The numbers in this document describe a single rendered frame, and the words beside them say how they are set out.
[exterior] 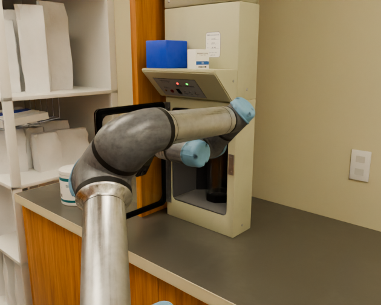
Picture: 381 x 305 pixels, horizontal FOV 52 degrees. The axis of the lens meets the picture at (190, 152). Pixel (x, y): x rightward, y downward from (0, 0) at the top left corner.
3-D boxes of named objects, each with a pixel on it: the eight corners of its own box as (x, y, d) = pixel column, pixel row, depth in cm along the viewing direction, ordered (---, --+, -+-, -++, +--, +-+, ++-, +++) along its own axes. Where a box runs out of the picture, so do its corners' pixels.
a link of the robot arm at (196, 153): (211, 166, 109) (193, 171, 102) (181, 158, 115) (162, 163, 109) (213, 138, 107) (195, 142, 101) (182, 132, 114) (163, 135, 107)
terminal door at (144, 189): (166, 204, 151) (164, 101, 142) (101, 229, 129) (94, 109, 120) (164, 203, 152) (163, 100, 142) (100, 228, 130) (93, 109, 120)
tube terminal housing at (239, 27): (206, 197, 173) (208, 14, 154) (270, 216, 152) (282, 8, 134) (166, 213, 155) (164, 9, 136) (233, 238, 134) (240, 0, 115)
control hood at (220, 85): (165, 95, 143) (164, 67, 141) (237, 101, 123) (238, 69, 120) (141, 97, 135) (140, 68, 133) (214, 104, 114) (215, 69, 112)
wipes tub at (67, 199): (81, 193, 177) (79, 161, 174) (98, 200, 169) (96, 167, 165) (55, 201, 168) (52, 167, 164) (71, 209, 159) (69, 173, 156)
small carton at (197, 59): (200, 68, 127) (200, 49, 125) (208, 69, 123) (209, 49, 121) (187, 68, 124) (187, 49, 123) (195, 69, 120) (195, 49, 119)
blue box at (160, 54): (166, 67, 139) (166, 41, 137) (187, 68, 133) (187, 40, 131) (146, 68, 132) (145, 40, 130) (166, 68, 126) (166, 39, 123)
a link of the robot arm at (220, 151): (240, 138, 115) (220, 143, 106) (217, 161, 121) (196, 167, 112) (225, 118, 117) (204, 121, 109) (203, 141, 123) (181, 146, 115)
